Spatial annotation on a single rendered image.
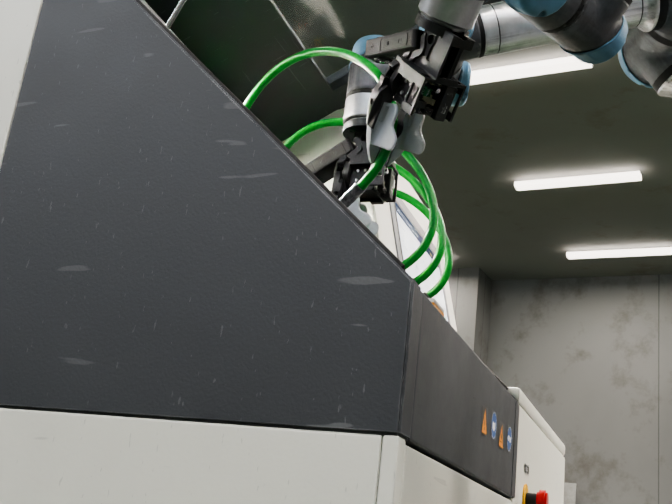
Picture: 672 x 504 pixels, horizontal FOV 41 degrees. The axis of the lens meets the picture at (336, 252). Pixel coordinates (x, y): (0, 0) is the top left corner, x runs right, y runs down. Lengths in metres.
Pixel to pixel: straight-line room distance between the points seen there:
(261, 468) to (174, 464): 0.10
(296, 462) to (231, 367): 0.13
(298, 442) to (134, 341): 0.24
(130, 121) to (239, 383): 0.38
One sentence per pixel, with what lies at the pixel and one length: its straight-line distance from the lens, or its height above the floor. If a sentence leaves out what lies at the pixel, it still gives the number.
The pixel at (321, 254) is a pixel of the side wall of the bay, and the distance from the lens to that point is 0.97.
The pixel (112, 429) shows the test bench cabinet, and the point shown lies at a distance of 1.03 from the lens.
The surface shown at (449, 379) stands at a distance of 1.08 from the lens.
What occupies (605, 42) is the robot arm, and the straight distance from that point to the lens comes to 1.18.
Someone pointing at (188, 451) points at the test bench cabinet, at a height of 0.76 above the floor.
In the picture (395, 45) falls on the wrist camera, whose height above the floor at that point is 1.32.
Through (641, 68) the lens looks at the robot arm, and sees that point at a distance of 1.59.
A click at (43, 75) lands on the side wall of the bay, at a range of 1.29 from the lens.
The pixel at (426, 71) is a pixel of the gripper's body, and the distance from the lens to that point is 1.17.
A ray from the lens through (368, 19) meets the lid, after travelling 1.76.
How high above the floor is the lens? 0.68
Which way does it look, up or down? 18 degrees up
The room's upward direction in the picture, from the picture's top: 7 degrees clockwise
